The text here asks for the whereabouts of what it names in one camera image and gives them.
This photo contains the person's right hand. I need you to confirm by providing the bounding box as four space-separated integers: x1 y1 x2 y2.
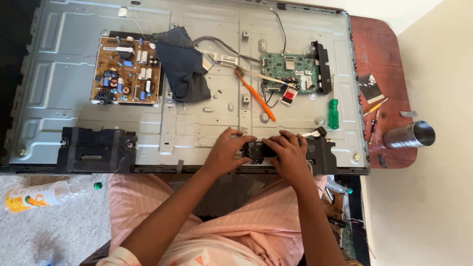
262 129 315 187

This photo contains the person's left hand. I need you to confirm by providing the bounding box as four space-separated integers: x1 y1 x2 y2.
202 127 258 179

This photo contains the small black plastic module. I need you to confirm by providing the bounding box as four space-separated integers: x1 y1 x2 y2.
240 140 278 165

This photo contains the orange plastic pry tool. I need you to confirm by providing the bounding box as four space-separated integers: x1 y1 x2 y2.
234 68 277 122

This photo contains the small board with red label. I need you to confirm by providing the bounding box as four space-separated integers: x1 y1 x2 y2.
281 88 298 106

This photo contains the narrow black speaker unit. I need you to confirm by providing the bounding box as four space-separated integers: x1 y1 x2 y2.
299 127 338 176

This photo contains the green main circuit board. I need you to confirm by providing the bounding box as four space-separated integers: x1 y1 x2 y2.
261 52 321 94

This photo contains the clear bottle with green cap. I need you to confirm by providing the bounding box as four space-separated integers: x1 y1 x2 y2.
325 175 353 195

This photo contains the dark blue cloth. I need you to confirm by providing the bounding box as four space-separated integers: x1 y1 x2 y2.
152 27 212 103

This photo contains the person's pink striped clothing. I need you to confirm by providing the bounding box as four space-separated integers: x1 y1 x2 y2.
97 174 346 266

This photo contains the red and black small screwdriver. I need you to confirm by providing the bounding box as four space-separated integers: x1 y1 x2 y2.
368 110 380 145

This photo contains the pile of spare circuit boards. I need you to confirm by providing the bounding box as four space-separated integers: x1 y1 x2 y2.
321 192 358 260

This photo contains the black and white card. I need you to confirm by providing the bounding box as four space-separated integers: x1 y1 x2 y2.
358 73 385 104

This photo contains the steel tumbler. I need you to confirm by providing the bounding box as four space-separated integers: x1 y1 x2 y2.
383 121 436 149

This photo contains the brown power supply board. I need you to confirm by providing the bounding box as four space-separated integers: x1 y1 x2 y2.
90 36 162 105

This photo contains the wide black speaker unit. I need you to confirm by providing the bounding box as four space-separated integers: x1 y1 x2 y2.
56 127 138 173

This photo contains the grey metal television chassis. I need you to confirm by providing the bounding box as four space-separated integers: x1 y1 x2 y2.
0 0 371 176

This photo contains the dark brown seat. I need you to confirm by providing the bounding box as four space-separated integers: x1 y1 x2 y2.
79 240 111 266

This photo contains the plastic bottle with orange label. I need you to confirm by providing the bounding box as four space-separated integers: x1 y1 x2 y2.
4 180 103 213

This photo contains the green handled screwdriver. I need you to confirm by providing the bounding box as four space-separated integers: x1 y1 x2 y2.
329 75 340 130

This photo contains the long white ribbon cable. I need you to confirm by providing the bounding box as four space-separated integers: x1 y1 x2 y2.
236 66 298 91

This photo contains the short white flex cable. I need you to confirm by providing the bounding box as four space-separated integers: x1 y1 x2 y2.
201 52 217 72

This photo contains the black plastic port bracket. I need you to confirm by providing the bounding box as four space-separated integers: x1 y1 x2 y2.
311 41 332 95

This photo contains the grey cable bundle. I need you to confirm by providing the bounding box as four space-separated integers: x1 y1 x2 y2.
193 36 262 64

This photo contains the yellow handled small screwdriver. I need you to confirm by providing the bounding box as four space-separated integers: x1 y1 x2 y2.
364 98 389 117

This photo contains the thin black wire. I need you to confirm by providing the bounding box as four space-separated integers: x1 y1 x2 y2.
270 8 287 54

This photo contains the white connector with wire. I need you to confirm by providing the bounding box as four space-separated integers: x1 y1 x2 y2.
118 7 147 40

